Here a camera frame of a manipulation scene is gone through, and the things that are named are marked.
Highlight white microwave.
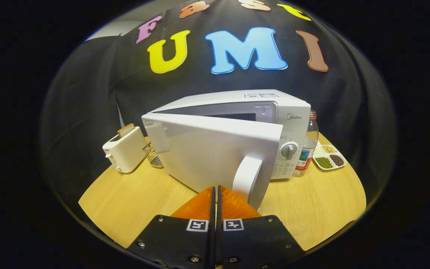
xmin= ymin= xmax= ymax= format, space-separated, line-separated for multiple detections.
xmin=141 ymin=89 xmax=311 ymax=211

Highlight toast slice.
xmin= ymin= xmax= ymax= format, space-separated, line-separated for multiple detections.
xmin=117 ymin=123 xmax=135 ymax=138

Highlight wire mesh utensil holder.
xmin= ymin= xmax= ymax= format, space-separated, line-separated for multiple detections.
xmin=143 ymin=141 xmax=164 ymax=168

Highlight white toaster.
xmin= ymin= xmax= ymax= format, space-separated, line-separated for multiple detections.
xmin=102 ymin=126 xmax=149 ymax=173

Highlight clear bottle with red label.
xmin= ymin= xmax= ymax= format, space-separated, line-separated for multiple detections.
xmin=293 ymin=110 xmax=319 ymax=177

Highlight white divided dish of beans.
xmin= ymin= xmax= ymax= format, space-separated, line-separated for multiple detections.
xmin=312 ymin=144 xmax=347 ymax=171

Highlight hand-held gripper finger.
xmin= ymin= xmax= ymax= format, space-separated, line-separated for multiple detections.
xmin=215 ymin=185 xmax=307 ymax=269
xmin=127 ymin=186 xmax=216 ymax=269

